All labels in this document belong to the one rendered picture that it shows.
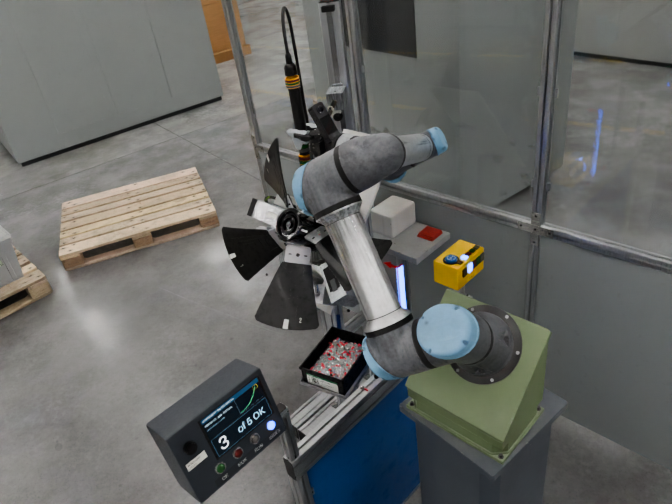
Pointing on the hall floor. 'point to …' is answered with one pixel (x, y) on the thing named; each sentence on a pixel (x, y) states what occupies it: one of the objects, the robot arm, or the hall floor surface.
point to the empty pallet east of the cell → (133, 216)
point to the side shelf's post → (406, 281)
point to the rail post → (302, 490)
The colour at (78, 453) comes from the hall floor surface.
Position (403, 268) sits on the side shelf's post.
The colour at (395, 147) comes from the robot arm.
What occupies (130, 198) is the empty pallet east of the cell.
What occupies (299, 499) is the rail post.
